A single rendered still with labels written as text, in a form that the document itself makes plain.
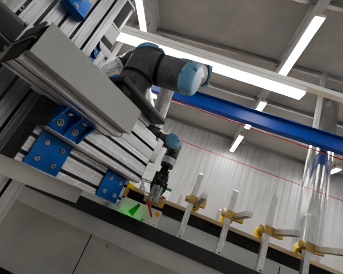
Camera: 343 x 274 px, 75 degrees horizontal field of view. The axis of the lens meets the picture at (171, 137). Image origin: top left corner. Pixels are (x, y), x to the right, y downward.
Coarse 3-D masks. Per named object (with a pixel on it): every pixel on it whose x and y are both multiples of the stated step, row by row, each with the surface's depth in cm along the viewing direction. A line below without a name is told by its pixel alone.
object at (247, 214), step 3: (237, 213) 135; (240, 213) 130; (243, 213) 124; (246, 213) 119; (249, 213) 118; (252, 213) 118; (234, 216) 140; (237, 216) 133; (240, 216) 128; (243, 216) 123; (246, 216) 120; (249, 216) 117; (252, 216) 117; (237, 219) 139; (240, 219) 135
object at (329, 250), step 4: (316, 248) 133; (320, 248) 130; (324, 248) 127; (328, 248) 124; (332, 248) 121; (336, 248) 118; (340, 248) 116; (320, 252) 131; (324, 252) 126; (328, 252) 123; (332, 252) 120; (336, 252) 117; (340, 252) 115
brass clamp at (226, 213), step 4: (224, 208) 145; (224, 212) 142; (228, 212) 143; (232, 212) 143; (224, 216) 143; (228, 216) 142; (232, 216) 142; (232, 220) 144; (236, 220) 141; (240, 220) 141
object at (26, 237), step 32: (128, 192) 168; (0, 224) 158; (32, 224) 159; (64, 224) 159; (160, 224) 160; (192, 224) 160; (0, 256) 151; (32, 256) 151; (64, 256) 151; (96, 256) 152; (128, 256) 152; (224, 256) 153; (256, 256) 153; (288, 256) 154
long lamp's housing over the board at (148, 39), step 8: (128, 32) 238; (144, 40) 235; (152, 40) 235; (176, 48) 231; (184, 48) 231; (200, 56) 228; (208, 56) 228; (224, 64) 224; (232, 64) 224; (248, 72) 221; (256, 72) 221; (272, 80) 218; (280, 80) 218; (296, 88) 215; (304, 88) 215
